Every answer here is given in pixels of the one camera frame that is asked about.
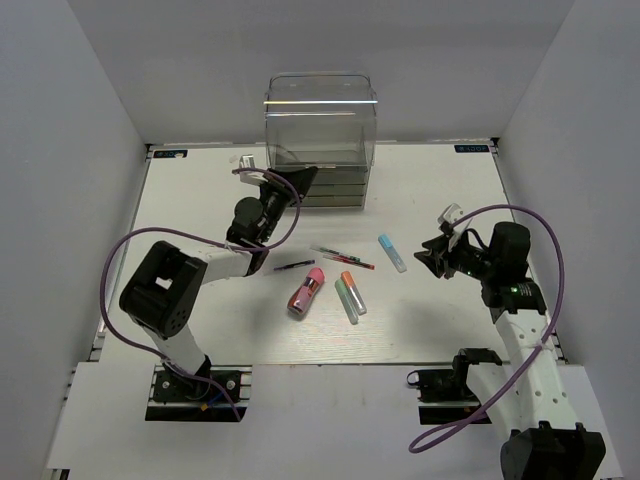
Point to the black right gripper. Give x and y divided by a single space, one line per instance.
442 251

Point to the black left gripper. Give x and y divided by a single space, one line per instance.
301 178

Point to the clear organizer top lid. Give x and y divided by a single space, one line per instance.
320 130

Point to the orange capped highlighter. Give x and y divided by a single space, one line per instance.
354 293

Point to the pink glue stick tube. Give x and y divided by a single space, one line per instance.
301 300

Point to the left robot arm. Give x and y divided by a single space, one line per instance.
162 292

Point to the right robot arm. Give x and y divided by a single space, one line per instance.
545 440

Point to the blue capped highlighter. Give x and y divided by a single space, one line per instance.
392 253

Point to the clear acrylic drawer organizer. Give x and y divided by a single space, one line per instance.
325 170

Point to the purple pen refill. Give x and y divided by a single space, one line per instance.
294 265

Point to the green clear pen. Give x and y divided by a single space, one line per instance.
333 252

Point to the red clear pen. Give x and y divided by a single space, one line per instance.
349 261

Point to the green capped highlighter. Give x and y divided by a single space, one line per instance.
345 299

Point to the right corner blue label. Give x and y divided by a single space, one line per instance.
471 148

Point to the corner blue label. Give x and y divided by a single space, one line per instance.
471 148
170 154

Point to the left corner blue label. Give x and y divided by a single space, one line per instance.
170 154

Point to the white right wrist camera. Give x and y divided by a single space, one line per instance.
448 217

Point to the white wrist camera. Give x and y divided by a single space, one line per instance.
246 171
448 217

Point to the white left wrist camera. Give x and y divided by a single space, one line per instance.
246 171

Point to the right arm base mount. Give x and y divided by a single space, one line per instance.
444 396

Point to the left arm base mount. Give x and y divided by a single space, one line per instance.
171 400

